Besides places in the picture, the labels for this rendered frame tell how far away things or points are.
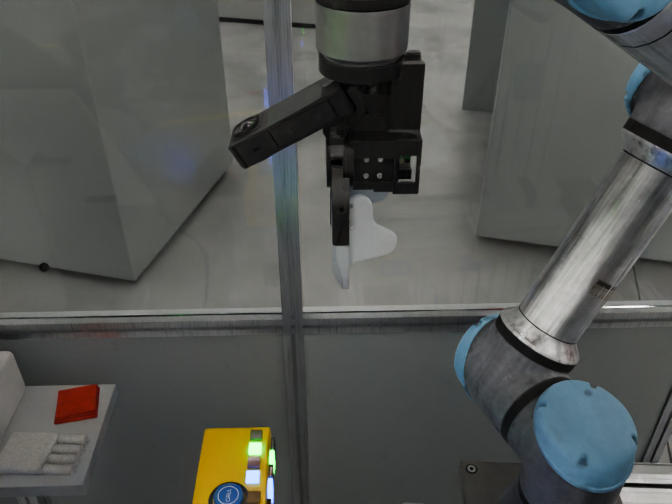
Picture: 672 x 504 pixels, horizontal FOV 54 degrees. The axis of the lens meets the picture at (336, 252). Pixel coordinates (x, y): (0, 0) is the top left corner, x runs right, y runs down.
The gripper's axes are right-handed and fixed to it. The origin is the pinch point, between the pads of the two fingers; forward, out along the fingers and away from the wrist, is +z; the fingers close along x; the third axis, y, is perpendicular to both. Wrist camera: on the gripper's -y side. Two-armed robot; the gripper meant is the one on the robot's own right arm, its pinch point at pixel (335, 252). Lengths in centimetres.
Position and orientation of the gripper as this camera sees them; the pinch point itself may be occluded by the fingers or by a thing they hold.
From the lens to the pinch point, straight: 65.4
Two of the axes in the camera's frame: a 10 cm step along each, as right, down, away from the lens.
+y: 10.0, -0.2, 0.2
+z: 0.0, 8.2, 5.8
